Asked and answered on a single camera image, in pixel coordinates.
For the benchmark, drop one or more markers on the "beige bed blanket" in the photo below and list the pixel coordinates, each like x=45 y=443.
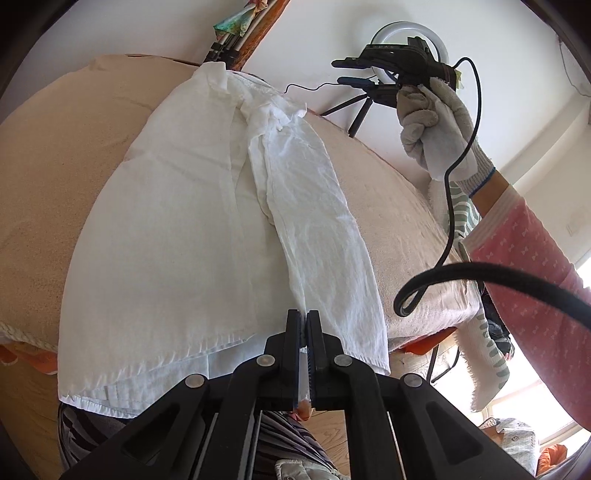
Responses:
x=59 y=148

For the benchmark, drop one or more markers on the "right gloved hand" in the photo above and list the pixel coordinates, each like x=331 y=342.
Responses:
x=436 y=130

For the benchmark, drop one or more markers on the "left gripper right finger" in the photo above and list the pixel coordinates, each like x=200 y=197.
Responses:
x=398 y=428

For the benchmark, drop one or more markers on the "colourful patterned scarf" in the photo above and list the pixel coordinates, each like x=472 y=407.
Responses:
x=272 y=16

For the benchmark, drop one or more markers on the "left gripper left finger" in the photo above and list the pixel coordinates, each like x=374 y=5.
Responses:
x=200 y=428

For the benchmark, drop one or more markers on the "white long-sleeve shirt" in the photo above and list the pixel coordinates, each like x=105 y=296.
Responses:
x=224 y=214

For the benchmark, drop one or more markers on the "green white striped cushion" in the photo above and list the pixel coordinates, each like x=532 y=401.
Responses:
x=484 y=342

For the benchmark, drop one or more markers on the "folded silver tripod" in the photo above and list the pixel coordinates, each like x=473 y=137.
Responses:
x=232 y=32

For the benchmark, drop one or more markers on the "right forearm pink sleeve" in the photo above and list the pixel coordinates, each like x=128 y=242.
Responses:
x=537 y=292

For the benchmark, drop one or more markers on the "white ring light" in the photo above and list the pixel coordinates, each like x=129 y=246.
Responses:
x=408 y=53

